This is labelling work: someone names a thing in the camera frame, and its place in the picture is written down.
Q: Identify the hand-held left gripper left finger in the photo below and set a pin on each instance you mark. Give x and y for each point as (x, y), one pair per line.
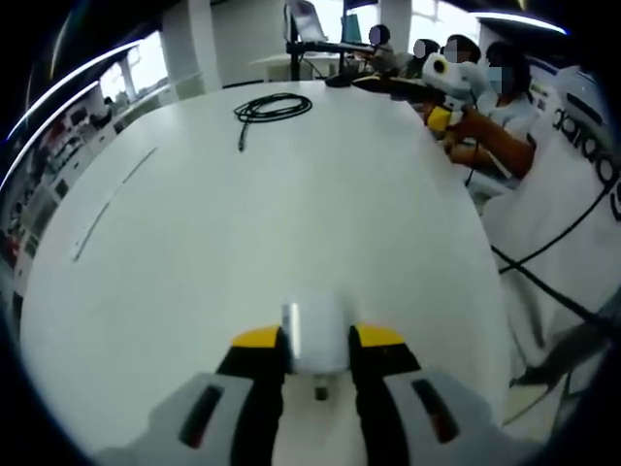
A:
(228, 388)

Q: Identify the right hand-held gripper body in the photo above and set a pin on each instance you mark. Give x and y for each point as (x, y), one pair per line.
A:
(458, 77)

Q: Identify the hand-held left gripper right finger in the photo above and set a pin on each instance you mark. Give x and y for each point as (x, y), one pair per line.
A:
(402, 388)

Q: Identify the white charger adapter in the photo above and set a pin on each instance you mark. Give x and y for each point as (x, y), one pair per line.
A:
(320, 335)

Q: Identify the white desk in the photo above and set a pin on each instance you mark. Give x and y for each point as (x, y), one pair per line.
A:
(242, 242)

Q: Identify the person's right hand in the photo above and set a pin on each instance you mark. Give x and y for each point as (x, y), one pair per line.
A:
(465, 123)

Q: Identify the black computer mouse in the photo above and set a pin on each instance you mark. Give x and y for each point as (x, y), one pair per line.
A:
(339, 80)

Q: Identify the lit computer monitor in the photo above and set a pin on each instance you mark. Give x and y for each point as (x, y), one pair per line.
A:
(308, 19)

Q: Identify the white shelf row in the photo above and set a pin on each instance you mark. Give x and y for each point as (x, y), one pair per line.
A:
(53, 155)

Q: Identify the long ceiling light strip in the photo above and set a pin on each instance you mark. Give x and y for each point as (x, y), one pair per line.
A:
(73, 82)

